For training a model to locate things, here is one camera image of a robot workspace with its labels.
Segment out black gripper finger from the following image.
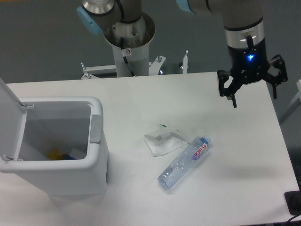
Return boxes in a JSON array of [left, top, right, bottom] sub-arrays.
[[263, 54, 288, 99], [217, 69, 243, 108]]

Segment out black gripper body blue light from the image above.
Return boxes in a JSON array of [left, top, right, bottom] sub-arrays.
[[228, 43, 270, 85]]

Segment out white plastic wrapper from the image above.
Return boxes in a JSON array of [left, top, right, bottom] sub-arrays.
[[144, 124, 189, 157]]

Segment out clear plastic water bottle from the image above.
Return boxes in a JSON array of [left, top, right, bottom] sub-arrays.
[[157, 136, 211, 190]]

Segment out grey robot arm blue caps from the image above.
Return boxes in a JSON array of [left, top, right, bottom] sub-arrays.
[[77, 0, 288, 101]]

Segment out white trash can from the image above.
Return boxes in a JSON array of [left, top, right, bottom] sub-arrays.
[[0, 97, 108, 195]]

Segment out blue trash in bin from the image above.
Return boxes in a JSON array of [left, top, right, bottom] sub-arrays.
[[61, 154, 76, 161]]

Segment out yellow trash in bin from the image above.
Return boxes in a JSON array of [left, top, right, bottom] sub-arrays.
[[46, 149, 66, 161]]

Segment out white trash can lid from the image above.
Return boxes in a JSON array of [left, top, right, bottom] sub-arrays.
[[0, 80, 27, 161]]

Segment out black device at table corner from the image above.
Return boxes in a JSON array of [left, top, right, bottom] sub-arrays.
[[284, 190, 301, 215]]

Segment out white frame at right edge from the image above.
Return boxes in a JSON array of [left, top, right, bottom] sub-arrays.
[[278, 80, 301, 125]]

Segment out white metal base frame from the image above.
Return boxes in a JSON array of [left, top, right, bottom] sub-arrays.
[[81, 50, 189, 80]]

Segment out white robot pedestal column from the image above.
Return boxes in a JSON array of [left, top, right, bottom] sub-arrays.
[[104, 12, 155, 78]]

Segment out black cable on pedestal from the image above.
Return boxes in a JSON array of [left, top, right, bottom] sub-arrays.
[[120, 37, 136, 77]]

